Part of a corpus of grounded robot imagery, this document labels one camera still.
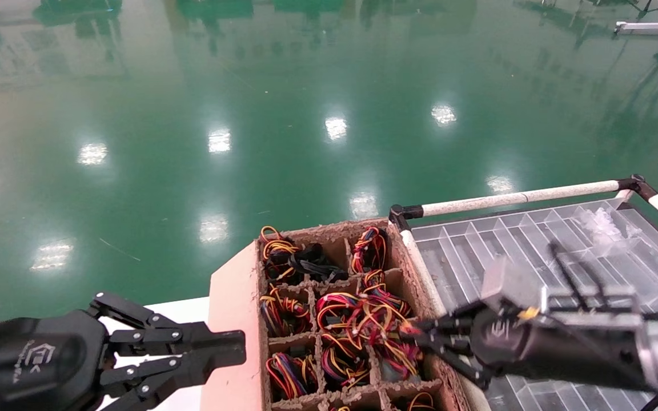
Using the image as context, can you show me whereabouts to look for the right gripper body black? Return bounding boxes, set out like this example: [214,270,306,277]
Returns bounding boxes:
[469,305,651,390]

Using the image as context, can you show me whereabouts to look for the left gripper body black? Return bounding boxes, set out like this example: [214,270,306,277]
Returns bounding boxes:
[0,310,111,411]

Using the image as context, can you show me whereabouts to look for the silver power supply colourful wires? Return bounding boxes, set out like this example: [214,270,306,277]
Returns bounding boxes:
[358,303,424,382]

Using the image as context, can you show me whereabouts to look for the cardboard divider box pink flap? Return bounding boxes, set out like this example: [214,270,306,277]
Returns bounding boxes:
[200,217,475,411]

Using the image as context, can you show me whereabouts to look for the clear plastic divider tray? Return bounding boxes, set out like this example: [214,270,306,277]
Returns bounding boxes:
[412,197,658,411]

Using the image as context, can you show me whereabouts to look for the clear plastic bag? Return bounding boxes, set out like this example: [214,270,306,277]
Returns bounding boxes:
[579,207,631,247]

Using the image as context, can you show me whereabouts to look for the white table base leg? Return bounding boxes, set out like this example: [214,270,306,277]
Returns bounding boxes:
[615,17,658,38]

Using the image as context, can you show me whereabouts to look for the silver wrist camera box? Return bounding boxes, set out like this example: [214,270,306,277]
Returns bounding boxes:
[480,255,547,315]

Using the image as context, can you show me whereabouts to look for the silver camera mount bracket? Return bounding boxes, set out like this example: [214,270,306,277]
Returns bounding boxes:
[543,284,658,332]

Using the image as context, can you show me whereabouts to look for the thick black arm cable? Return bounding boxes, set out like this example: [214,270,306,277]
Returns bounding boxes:
[547,240,612,303]

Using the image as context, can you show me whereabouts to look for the power supply yellow red wires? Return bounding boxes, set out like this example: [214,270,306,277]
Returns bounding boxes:
[260,225,301,280]

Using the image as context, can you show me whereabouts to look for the black cable bundle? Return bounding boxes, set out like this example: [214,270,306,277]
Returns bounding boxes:
[288,244,348,281]

